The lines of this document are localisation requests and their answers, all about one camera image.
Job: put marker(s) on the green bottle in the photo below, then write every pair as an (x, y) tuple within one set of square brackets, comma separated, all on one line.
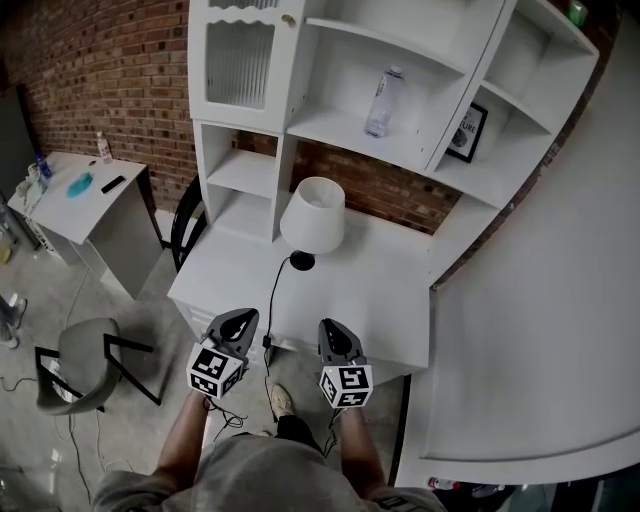
[(578, 12)]

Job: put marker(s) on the small white side table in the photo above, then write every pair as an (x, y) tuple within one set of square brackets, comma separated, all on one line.
[(75, 220)]

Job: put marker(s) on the person's beige shoe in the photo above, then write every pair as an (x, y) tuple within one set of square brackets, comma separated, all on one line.
[(281, 400)]

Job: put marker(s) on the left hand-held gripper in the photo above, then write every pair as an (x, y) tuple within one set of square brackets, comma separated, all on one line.
[(212, 367)]

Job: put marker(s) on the small white bottle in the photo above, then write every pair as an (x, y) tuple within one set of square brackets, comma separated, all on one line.
[(104, 149)]

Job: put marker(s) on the red cap bottle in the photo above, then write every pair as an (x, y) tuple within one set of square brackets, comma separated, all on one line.
[(442, 483)]

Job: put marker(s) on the blue cap bottle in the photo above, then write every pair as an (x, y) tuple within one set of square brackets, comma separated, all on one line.
[(43, 172)]

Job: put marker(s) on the black framed picture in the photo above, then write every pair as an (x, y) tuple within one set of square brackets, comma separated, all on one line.
[(467, 132)]

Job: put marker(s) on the grey metal cabinet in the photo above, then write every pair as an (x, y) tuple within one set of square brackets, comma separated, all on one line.
[(12, 140)]

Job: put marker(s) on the blue cloth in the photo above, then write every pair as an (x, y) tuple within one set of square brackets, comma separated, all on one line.
[(80, 185)]

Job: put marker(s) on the clear plastic water bottle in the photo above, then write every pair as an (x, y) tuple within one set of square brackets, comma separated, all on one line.
[(382, 105)]

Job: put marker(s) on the grey chair black frame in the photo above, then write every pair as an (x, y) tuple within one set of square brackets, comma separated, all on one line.
[(85, 360)]

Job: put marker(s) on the person's left forearm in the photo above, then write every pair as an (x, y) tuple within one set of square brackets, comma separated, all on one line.
[(182, 440)]

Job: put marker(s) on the person's grey shirt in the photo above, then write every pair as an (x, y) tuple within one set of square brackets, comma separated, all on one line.
[(260, 480)]

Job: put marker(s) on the round cabinet knob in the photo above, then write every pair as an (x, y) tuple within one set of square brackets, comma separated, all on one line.
[(288, 19)]

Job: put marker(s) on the black phone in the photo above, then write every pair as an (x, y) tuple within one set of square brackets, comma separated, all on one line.
[(113, 184)]

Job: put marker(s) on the white hutch shelf unit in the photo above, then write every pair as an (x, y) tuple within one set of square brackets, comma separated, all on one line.
[(410, 45)]

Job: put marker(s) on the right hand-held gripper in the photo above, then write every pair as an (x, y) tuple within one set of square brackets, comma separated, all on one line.
[(345, 382)]

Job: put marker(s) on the ribbed glass cabinet door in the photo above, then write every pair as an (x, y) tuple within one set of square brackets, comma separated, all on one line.
[(240, 65)]

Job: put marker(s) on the person's right forearm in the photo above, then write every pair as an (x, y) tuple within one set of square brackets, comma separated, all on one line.
[(362, 450)]

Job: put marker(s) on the white round table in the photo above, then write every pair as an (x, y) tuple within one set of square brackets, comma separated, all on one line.
[(525, 325)]

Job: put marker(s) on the black table leg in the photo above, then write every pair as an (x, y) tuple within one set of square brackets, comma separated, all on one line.
[(401, 425)]

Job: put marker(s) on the white table lamp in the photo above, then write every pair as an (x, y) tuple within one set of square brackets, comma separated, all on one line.
[(315, 220)]

